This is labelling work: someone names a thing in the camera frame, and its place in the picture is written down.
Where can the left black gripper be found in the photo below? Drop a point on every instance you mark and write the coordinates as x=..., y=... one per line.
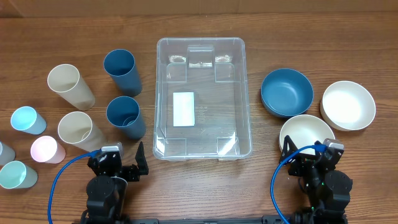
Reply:
x=134, y=173

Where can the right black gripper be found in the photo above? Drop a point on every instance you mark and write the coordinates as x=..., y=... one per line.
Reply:
x=301, y=166

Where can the cream bowl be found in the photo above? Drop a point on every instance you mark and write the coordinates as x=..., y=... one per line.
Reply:
x=305, y=130
x=347, y=106

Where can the dark blue bowl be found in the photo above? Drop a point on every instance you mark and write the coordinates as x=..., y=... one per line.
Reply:
x=286, y=92

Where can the beige tall cup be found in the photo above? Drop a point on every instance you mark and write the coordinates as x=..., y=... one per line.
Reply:
x=78, y=129
x=66, y=81

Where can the dark blue tall cup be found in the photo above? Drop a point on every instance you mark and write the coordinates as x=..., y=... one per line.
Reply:
x=124, y=113
x=120, y=64

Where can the pink small cup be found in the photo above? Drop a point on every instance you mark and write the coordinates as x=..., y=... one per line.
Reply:
x=47, y=150

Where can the light blue small cup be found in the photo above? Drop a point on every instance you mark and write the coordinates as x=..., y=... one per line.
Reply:
x=27, y=119

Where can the mint green small cup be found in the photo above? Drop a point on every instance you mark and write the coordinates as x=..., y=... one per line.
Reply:
x=17, y=175

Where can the grey small cup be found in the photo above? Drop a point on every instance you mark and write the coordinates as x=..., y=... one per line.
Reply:
x=7, y=154

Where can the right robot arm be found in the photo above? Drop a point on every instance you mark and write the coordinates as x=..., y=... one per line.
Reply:
x=328, y=189

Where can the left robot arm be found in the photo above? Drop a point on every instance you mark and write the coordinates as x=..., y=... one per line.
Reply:
x=106, y=191

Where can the white label in bin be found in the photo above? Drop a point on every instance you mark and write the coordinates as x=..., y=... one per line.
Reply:
x=183, y=109

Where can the clear plastic storage bin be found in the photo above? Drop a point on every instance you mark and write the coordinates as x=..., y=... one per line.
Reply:
x=215, y=70

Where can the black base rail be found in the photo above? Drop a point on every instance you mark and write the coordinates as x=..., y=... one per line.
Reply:
x=266, y=219

